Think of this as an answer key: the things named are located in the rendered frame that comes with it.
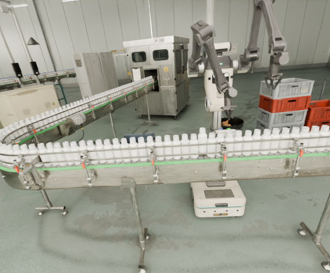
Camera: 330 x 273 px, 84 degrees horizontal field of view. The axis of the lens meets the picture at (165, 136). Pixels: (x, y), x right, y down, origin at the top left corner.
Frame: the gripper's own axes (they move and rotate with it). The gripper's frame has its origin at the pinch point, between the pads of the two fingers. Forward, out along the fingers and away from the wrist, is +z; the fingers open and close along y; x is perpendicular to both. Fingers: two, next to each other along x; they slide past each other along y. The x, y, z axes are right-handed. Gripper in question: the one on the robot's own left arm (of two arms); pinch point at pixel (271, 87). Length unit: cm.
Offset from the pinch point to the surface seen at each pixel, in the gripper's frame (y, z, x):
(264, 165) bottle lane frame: -20, 47, 7
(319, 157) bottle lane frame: -20, 43, -27
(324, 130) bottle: -16.2, 26.3, -28.0
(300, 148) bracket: -26.0, 32.3, -8.8
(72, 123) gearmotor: 83, 40, 190
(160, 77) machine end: 356, 25, 94
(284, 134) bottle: -16.2, 26.6, -4.2
